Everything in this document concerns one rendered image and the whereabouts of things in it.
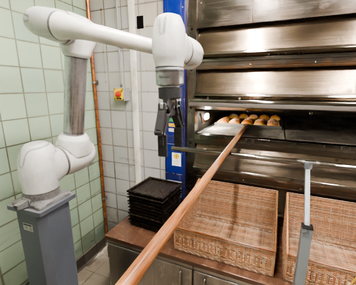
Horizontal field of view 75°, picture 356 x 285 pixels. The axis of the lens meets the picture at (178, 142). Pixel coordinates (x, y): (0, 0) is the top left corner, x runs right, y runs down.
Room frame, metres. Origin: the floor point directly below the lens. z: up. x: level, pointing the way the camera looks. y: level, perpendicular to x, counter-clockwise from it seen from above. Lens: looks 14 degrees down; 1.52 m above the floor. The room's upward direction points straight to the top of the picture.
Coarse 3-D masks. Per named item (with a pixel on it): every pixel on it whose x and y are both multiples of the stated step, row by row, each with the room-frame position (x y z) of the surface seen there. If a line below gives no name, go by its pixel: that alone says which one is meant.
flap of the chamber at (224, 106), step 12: (204, 108) 1.61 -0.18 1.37; (216, 108) 1.55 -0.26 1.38; (228, 108) 1.49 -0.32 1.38; (240, 108) 1.44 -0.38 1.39; (252, 108) 1.39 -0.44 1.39; (264, 108) 1.35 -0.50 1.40; (276, 108) 1.32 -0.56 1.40; (288, 108) 1.30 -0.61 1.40; (300, 108) 1.28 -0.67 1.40; (312, 108) 1.25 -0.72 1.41; (324, 108) 1.23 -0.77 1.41; (336, 108) 1.21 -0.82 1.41; (348, 108) 1.19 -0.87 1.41
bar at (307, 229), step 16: (256, 160) 1.15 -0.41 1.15; (272, 160) 1.11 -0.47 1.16; (288, 160) 1.08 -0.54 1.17; (304, 160) 1.06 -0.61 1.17; (304, 192) 0.99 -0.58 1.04; (304, 208) 0.93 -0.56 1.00; (304, 224) 0.87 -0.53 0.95; (304, 240) 0.84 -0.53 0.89; (304, 256) 0.84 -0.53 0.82; (304, 272) 0.84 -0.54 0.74
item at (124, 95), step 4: (116, 88) 1.84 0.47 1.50; (120, 88) 1.83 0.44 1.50; (124, 88) 1.82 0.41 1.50; (128, 88) 1.87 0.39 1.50; (120, 92) 1.83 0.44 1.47; (124, 92) 1.82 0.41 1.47; (128, 92) 1.87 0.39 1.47; (120, 96) 1.83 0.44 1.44; (124, 96) 1.82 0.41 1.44; (128, 96) 1.87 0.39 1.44; (116, 100) 1.85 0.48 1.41; (120, 100) 1.83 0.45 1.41; (124, 100) 1.82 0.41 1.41; (128, 100) 1.87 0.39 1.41
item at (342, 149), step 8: (200, 136) 1.65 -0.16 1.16; (208, 136) 1.63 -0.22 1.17; (216, 136) 1.60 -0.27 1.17; (224, 136) 1.58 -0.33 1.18; (232, 136) 1.58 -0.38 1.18; (256, 144) 1.50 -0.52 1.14; (264, 144) 1.48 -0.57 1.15; (272, 144) 1.46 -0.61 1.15; (280, 144) 1.44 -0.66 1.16; (288, 144) 1.42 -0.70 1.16; (296, 144) 1.41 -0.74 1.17; (304, 144) 1.39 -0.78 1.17; (312, 144) 1.37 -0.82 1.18; (320, 144) 1.36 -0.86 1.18; (328, 144) 1.35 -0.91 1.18; (336, 144) 1.35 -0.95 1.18; (344, 144) 1.35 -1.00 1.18; (344, 152) 1.31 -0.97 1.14; (352, 152) 1.29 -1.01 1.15
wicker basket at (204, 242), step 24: (216, 192) 1.54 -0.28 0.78; (240, 192) 1.48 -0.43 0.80; (264, 192) 1.43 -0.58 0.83; (192, 216) 1.48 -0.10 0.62; (216, 216) 1.50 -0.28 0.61; (240, 216) 1.44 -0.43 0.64; (264, 216) 1.39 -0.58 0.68; (192, 240) 1.14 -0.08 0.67; (216, 240) 1.09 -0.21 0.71; (240, 240) 1.26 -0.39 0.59; (264, 240) 1.26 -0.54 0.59; (240, 264) 1.04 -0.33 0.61; (264, 264) 1.00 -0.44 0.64
